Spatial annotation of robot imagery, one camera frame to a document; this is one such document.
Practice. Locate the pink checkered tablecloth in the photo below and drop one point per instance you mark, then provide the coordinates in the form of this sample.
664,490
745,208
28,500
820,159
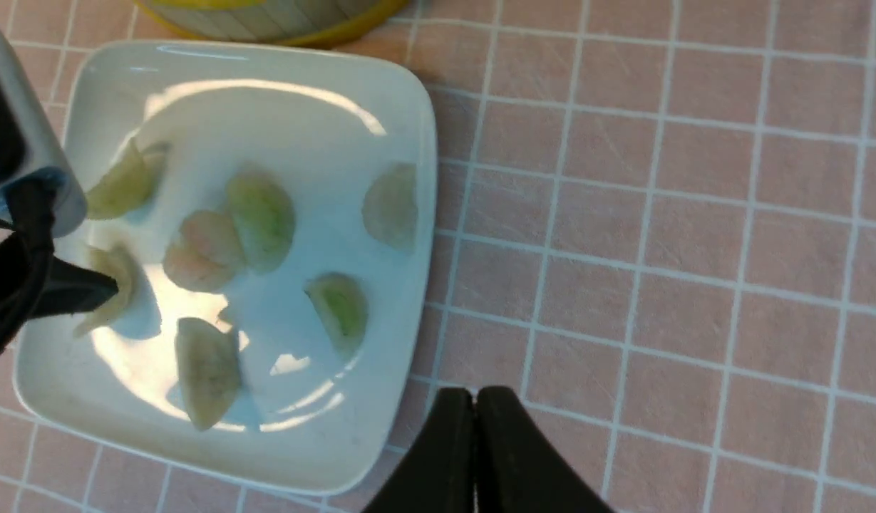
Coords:
657,221

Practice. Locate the green dumpling plate front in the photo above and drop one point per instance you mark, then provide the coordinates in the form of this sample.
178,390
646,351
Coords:
342,307

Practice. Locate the pale green dumpling plate left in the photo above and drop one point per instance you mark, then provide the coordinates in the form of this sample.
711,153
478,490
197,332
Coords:
130,182

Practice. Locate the pink shrimp dumpling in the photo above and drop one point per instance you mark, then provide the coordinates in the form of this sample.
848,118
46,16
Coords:
206,254

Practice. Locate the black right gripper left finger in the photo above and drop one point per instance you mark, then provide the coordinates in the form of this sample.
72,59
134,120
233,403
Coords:
437,472

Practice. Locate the bamboo steamer basket yellow rim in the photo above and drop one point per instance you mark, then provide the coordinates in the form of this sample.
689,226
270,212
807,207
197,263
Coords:
296,24

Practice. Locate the white square plate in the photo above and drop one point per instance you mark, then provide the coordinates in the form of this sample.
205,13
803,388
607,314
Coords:
324,126

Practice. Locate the green dumpling on plate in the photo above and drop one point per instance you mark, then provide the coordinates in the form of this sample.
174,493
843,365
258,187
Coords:
264,216

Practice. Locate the pale dumpling plate bottom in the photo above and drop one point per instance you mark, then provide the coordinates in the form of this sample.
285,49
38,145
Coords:
208,370

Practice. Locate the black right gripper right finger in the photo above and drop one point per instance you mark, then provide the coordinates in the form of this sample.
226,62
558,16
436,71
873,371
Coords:
517,467

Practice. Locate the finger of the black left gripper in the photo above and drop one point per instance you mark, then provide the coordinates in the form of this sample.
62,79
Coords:
53,287

